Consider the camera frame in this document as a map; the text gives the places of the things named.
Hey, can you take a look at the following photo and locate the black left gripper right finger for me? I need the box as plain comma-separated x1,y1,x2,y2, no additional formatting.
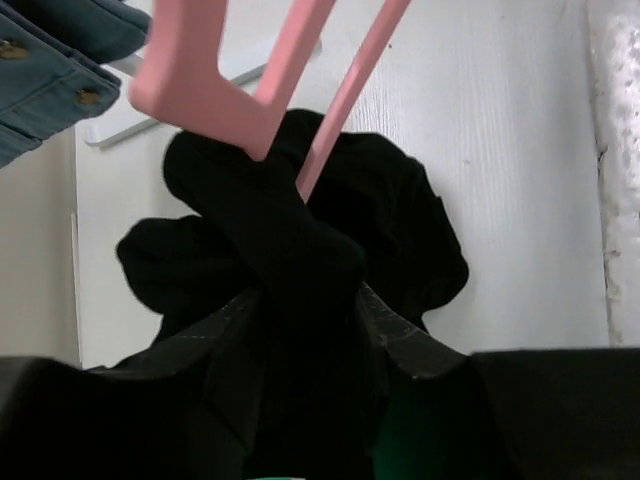
357,288,639,479

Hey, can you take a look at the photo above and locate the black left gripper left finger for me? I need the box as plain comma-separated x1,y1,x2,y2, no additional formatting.
1,289,263,479

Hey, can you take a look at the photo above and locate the black t shirt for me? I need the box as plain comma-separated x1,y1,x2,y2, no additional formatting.
117,110,469,478

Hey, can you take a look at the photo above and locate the pink hanger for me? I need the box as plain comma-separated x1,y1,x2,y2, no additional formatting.
129,0,409,200

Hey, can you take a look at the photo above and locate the blue denim garment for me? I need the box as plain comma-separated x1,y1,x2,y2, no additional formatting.
1,0,150,166

